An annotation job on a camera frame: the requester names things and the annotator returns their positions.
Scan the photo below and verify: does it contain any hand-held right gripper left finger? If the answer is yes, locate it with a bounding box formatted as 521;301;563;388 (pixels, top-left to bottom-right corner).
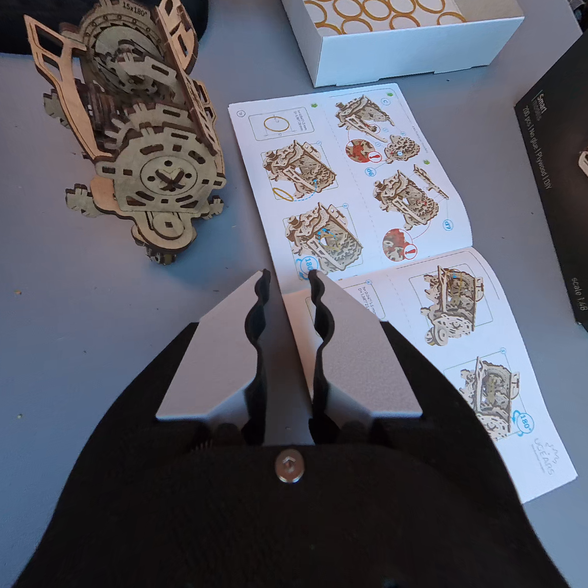
155;269;273;446

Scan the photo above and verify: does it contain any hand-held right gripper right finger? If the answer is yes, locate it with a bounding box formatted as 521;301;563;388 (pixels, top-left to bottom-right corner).
308;269;424;446

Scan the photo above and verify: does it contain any illustrated instruction booklet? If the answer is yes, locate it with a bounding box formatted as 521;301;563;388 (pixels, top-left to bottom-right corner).
228;83;578;503

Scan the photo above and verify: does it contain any wooden mechanical puzzle model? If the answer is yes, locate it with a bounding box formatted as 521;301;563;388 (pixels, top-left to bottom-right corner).
24;0;227;267

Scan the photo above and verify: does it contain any black printed product box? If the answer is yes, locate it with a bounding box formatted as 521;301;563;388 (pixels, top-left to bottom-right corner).
514;32;588;331

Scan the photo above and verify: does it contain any white cardboard box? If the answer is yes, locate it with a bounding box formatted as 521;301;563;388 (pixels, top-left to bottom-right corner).
281;0;525;88

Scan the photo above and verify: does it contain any group of tan rubber bands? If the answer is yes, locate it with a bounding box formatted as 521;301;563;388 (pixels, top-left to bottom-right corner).
303;0;467;35

